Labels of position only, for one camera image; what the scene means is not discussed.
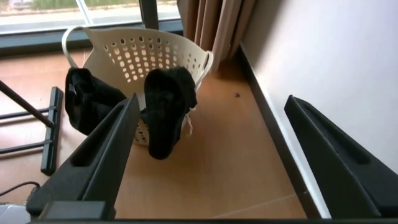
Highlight black cable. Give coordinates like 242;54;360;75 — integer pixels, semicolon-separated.
0;180;42;197

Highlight brown curtain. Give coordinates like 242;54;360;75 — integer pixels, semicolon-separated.
176;0;256;73

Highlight black garment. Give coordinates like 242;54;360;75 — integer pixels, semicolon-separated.
64;67;127;136

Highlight black clothes rack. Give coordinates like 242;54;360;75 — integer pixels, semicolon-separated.
0;80;65;176

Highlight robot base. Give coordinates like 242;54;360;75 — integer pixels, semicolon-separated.
0;202;32;224

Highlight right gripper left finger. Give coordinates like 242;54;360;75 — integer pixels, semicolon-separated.
25;92;141;220

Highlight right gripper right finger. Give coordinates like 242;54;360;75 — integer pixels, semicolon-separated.
284;95;398;218

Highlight black drawstring shorts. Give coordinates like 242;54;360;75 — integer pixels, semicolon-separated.
139;66;198;161

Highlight white laundry basket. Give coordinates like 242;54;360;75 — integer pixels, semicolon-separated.
61;26;215;146

